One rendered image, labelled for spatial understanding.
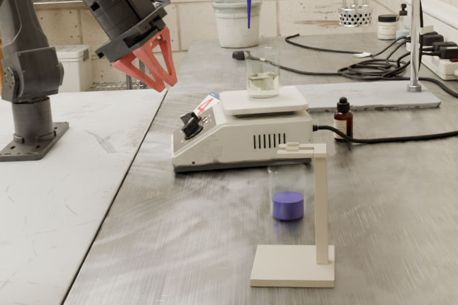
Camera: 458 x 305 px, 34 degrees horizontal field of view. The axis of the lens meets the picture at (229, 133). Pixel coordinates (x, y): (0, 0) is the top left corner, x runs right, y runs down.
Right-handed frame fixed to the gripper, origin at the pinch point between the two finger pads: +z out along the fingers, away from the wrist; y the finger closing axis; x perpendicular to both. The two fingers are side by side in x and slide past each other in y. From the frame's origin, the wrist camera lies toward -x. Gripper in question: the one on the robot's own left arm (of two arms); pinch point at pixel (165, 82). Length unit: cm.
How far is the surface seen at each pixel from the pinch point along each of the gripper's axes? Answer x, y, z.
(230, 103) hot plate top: -3.9, -4.6, 7.7
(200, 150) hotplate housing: 3.7, -1.6, 10.0
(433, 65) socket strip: -70, -1, 37
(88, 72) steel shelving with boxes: -148, 180, 11
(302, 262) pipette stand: 25.7, -26.6, 17.1
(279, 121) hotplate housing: -3.7, -10.3, 12.9
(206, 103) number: -22.3, 16.5, 11.4
